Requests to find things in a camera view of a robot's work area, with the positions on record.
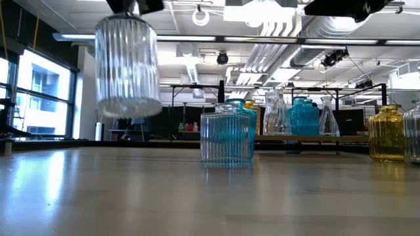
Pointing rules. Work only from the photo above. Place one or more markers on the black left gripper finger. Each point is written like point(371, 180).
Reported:
point(118, 6)
point(152, 6)

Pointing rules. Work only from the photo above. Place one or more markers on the large window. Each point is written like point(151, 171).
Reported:
point(49, 85)

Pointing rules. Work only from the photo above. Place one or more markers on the black hanging camera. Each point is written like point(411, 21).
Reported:
point(329, 60)
point(222, 58)

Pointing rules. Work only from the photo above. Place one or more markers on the clear conical glass vase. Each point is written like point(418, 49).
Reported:
point(328, 126)

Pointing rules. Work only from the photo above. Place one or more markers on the black partition panel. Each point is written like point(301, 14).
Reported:
point(167, 121)
point(352, 121)

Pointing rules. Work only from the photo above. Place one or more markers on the black linear ceiling light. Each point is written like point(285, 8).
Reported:
point(220, 39)

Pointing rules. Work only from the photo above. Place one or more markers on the clear square ribbed glass vase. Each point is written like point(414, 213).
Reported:
point(224, 141)

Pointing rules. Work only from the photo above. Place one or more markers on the clear smooth glass carafe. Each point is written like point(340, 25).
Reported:
point(266, 124)

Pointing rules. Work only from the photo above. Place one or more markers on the white cylinder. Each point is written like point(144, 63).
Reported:
point(98, 131)

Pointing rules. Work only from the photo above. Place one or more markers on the black aluminium rig frame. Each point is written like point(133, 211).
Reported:
point(183, 144)

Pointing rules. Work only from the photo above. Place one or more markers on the wooden shelf with black frame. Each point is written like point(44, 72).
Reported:
point(351, 138)

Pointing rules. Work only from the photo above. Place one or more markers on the small red bottle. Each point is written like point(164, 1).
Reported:
point(189, 127)

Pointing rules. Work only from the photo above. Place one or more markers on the black background rig frame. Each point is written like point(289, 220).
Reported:
point(315, 88)
point(197, 86)

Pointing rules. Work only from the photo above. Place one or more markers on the yellow ribbed glass vase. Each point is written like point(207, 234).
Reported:
point(252, 105)
point(386, 137)

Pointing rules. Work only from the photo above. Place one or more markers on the small white bottle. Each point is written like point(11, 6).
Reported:
point(196, 126)

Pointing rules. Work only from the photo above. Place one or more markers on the clear diamond-cut conical vase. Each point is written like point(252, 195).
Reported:
point(281, 126)

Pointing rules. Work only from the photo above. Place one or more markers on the teal textured glass vase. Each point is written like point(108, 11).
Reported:
point(292, 121)
point(311, 121)

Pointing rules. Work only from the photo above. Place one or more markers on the silver ventilation duct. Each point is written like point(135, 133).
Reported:
point(305, 57)

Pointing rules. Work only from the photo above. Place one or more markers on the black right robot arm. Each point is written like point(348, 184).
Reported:
point(344, 8)

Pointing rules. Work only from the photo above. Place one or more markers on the teal cylindrical glass vase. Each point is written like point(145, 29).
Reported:
point(253, 131)

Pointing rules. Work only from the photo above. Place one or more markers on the small green bottle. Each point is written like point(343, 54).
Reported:
point(180, 126)

